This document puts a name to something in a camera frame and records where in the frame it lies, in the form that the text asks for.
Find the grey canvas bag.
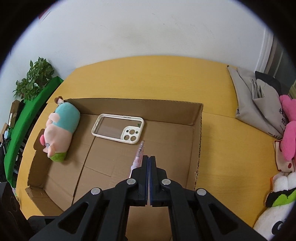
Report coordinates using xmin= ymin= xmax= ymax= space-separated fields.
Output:
xmin=227 ymin=66 xmax=287 ymax=140

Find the white panda plush toy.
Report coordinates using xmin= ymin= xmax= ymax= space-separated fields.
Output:
xmin=253 ymin=172 xmax=295 ymax=240

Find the green cloth backdrop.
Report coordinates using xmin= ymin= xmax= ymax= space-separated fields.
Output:
xmin=4 ymin=76 xmax=63 ymax=188

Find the green potted plant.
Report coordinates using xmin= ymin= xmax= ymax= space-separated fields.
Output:
xmin=13 ymin=57 xmax=55 ymax=100

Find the brown cardboard box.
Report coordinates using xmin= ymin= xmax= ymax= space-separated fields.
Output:
xmin=23 ymin=98 xmax=203 ymax=240

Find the cream phone case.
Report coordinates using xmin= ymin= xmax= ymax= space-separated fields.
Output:
xmin=91 ymin=113 xmax=144 ymax=145

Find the pink pig plush toy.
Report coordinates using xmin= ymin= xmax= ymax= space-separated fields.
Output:
xmin=40 ymin=96 xmax=80 ymax=162

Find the pink pen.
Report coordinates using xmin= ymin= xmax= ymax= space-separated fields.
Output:
xmin=129 ymin=141 xmax=145 ymax=178

